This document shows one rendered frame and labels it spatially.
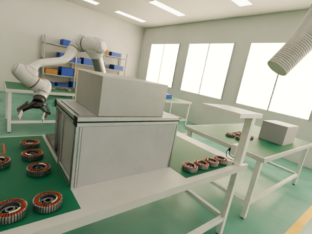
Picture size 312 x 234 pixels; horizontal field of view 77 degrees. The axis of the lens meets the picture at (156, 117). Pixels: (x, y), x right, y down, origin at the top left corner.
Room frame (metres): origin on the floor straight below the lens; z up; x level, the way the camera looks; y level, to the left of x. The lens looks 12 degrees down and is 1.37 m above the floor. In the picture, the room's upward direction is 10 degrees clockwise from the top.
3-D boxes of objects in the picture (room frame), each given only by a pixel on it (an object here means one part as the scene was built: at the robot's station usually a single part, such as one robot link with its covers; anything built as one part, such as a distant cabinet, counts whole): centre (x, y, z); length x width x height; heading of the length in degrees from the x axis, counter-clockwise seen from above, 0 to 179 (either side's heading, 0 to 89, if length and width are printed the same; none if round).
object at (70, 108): (1.26, 0.24, 1.09); 0.68 x 0.44 x 0.05; 130
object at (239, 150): (1.65, -0.62, 0.98); 0.37 x 0.35 x 0.46; 130
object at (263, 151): (2.89, -1.49, 0.38); 1.85 x 1.10 x 0.75; 130
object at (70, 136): (0.99, 0.44, 0.91); 0.28 x 0.03 x 0.32; 40
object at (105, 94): (1.25, 0.25, 1.22); 0.44 x 0.39 x 0.20; 130
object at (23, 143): (1.24, 0.81, 0.77); 0.11 x 0.11 x 0.04
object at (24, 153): (1.10, 0.70, 0.77); 0.11 x 0.11 x 0.04
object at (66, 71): (7.15, 3.47, 0.92); 0.42 x 0.42 x 0.29; 41
